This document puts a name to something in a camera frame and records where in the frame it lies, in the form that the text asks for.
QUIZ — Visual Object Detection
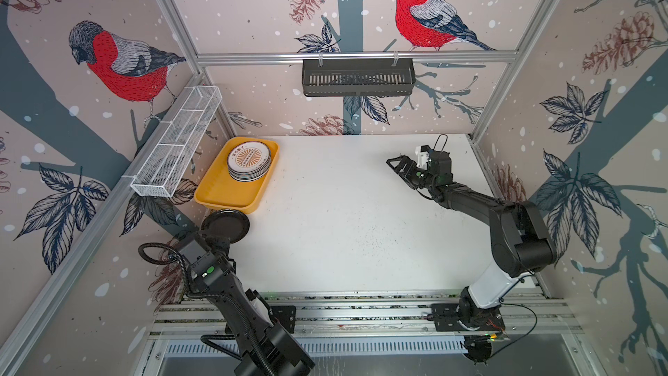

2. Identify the black round plate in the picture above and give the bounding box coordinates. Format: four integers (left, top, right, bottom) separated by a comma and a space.
201, 209, 251, 244

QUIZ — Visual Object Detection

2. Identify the orange sunburst plate corner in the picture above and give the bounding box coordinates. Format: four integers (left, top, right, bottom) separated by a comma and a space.
227, 141, 272, 182

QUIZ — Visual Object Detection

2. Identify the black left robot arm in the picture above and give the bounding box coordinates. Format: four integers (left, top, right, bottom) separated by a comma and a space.
138, 233, 315, 375

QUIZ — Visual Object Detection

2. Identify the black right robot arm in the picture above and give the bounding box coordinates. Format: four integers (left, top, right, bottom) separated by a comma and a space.
386, 146, 558, 330

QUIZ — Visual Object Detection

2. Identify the yellow plastic bin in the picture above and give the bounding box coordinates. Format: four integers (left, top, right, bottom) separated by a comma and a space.
195, 138, 280, 214

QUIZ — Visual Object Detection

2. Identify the black hanging basket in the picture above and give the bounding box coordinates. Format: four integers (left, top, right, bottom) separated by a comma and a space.
302, 58, 416, 97

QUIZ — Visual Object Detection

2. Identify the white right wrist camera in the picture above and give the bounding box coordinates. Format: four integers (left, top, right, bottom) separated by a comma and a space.
415, 144, 433, 170

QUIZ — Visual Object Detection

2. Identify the white wire basket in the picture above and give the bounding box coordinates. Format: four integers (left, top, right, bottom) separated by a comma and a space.
130, 85, 222, 198

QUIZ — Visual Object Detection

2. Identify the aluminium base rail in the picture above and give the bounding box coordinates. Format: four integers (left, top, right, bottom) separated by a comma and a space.
141, 290, 581, 362

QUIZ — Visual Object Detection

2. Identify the horizontal aluminium frame bar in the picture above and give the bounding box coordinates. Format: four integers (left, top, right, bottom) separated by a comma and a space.
196, 50, 519, 67

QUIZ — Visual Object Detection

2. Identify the right aluminium frame post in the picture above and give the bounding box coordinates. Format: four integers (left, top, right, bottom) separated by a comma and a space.
470, 0, 560, 144

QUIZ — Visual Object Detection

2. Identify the aluminium frame post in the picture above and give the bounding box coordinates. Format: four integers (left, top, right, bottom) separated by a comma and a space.
134, 0, 238, 142
470, 0, 560, 144

